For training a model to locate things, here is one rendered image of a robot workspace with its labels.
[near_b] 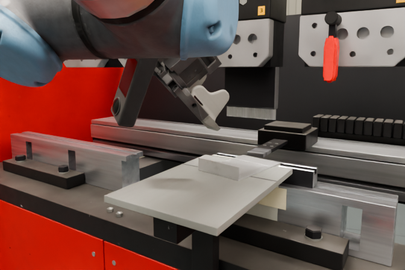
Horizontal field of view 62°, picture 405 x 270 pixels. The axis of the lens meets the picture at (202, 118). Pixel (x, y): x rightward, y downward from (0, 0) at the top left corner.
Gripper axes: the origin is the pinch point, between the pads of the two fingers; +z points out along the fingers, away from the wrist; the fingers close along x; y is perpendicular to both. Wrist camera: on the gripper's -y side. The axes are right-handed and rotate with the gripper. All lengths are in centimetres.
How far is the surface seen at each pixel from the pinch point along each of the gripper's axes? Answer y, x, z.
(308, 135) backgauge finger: 15.7, 3.0, 30.0
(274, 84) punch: 13.4, -0.3, 5.2
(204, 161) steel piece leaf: -4.7, -3.4, 4.6
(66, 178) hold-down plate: -35.0, 27.6, 10.6
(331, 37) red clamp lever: 20.9, -8.9, -3.6
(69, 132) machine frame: -42, 74, 29
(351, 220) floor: 33, 56, 242
